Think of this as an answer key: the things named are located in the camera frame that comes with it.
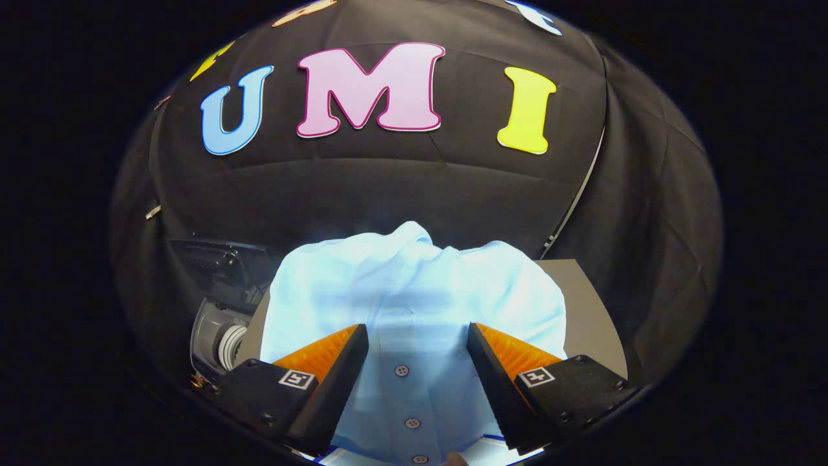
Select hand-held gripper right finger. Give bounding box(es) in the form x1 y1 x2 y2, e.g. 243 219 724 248
466 322 641 458

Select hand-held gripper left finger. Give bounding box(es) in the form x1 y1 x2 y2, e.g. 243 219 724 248
207 324 369 458

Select light blue shirt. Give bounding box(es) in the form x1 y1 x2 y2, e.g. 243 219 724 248
259 221 569 466

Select dark washing machine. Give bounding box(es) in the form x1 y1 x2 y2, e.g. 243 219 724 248
169 238 272 393

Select black backdrop cloth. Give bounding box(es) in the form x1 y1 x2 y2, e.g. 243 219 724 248
110 0 723 389

